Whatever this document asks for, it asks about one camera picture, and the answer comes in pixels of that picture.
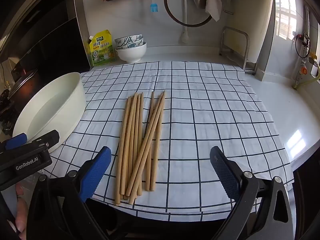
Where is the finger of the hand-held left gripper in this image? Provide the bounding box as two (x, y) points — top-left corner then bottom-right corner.
(24, 129), (61, 154)
(0, 132), (28, 153)

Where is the yellow gas hose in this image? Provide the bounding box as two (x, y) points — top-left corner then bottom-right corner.
(292, 62), (320, 91)

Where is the white black-checked cloth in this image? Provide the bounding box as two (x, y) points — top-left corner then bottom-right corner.
(41, 61), (292, 223)

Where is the wood-rimmed glass lid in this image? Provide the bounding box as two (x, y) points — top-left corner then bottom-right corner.
(164, 0), (218, 27)

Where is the white cutting board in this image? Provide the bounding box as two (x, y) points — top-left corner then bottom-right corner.
(246, 0), (275, 82)

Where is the white long-handled utensil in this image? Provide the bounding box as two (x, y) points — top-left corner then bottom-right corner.
(180, 0), (190, 43)

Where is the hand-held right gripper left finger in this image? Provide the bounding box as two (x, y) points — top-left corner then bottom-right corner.
(26, 146), (112, 240)

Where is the person's left hand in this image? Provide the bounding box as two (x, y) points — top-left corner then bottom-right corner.
(15, 183), (29, 234)

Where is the black range hood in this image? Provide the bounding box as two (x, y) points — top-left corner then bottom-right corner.
(0, 0), (91, 73)

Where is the white plastic basin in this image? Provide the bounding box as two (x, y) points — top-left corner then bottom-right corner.
(12, 72), (87, 153)

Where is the yellow seasoning pouch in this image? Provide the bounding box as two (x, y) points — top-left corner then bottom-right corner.
(89, 29), (116, 67)

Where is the black cable loop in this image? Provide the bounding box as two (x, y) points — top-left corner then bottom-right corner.
(294, 32), (312, 58)

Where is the black gas stove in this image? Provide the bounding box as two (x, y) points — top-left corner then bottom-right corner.
(0, 90), (19, 133)

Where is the bundle of wooden chopsticks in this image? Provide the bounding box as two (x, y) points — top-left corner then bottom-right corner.
(114, 91), (166, 206)

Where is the grey hanging rag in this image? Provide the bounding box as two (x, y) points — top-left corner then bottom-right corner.
(205, 0), (223, 22)

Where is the metal rack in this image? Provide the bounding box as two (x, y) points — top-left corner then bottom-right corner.
(219, 26), (258, 75)

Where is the blue patterned bowl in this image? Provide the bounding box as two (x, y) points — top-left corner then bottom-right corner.
(115, 41), (146, 50)
(114, 34), (144, 46)

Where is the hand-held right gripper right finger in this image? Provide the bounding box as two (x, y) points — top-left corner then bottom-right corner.
(209, 146), (297, 240)

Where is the plain white bowl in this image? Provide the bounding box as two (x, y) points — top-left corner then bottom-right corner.
(115, 42), (147, 64)

